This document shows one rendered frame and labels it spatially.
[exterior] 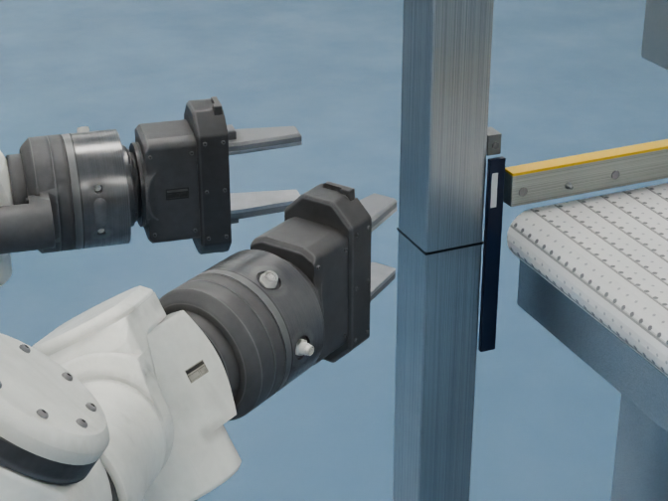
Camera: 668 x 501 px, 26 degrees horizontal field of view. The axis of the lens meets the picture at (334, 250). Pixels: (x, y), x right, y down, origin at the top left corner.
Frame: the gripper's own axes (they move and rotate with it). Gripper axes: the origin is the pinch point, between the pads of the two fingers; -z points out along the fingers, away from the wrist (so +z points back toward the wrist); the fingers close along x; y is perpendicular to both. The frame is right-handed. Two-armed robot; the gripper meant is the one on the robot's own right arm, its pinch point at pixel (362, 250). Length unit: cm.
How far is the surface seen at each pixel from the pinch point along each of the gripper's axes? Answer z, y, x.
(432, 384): -28.7, -10.1, 28.5
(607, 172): -42.1, 0.2, 8.5
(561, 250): -29.7, 1.7, 11.4
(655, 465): -39, 9, 36
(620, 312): -23.5, 10.1, 12.2
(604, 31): -363, -138, 101
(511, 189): -33.4, -5.4, 8.5
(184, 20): -294, -263, 101
